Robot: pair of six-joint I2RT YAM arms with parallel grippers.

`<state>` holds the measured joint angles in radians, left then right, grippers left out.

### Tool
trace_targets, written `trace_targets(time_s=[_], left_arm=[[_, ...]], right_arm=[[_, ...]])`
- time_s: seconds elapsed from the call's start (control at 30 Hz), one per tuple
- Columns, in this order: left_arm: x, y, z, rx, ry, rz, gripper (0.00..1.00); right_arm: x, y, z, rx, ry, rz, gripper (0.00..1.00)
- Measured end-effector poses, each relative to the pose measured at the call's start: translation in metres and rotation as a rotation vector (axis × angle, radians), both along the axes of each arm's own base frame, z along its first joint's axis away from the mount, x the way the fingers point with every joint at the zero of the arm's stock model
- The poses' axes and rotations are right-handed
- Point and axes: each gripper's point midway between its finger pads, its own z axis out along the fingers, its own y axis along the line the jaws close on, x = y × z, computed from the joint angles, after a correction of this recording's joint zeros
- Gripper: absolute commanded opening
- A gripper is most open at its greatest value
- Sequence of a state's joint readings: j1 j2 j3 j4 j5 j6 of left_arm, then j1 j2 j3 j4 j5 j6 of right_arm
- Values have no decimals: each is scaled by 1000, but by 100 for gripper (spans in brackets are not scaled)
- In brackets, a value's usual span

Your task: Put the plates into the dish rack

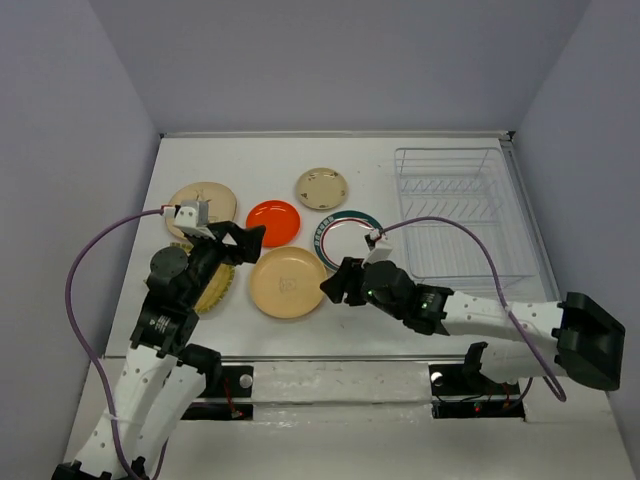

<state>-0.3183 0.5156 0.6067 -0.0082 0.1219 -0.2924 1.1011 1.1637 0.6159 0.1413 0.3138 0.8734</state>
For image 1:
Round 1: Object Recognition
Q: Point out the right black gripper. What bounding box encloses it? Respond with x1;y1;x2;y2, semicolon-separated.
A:
320;254;405;320

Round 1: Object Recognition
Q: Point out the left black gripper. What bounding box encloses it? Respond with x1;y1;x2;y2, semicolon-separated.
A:
185;220;266;305

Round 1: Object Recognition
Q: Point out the beige bird pattern plate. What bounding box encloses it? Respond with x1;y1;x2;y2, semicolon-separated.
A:
165;182;237;239

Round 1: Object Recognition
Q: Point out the green rimmed white plate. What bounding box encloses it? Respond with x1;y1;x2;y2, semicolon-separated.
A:
313;210;382;272

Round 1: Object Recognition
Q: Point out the orange plate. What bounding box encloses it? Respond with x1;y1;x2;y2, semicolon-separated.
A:
246;200;301;248

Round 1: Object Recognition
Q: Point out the plain tan plate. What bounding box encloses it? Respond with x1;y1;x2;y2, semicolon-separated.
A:
249;246;327;320

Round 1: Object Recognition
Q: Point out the small cream plate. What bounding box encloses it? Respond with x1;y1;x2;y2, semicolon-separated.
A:
295;167;349;210

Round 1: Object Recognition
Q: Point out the yellow woven pattern plate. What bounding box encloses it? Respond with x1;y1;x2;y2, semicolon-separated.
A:
143;243;235;314

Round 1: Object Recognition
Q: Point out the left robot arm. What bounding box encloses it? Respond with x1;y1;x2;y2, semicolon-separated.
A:
53;221;266;479

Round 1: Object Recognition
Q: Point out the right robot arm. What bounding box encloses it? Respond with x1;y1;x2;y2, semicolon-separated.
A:
320;257;625;392

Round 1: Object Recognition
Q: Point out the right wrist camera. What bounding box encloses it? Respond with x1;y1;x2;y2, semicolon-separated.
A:
364;230;393;264

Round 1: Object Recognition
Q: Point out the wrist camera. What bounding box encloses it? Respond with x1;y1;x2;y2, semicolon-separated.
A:
173;200;209;229
364;230;393;264

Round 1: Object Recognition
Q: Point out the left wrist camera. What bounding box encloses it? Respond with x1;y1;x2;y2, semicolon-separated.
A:
173;200;209;229

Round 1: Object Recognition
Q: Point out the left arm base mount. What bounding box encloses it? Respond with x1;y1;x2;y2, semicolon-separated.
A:
182;364;254;421

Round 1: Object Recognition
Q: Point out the white wire dish rack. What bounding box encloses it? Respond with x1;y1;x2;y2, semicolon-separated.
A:
394;147;539;292

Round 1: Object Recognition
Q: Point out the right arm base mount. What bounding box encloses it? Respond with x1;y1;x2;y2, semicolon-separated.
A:
429;364;525;420

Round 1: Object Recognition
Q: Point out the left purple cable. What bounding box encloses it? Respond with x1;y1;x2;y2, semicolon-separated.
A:
66;207;176;480

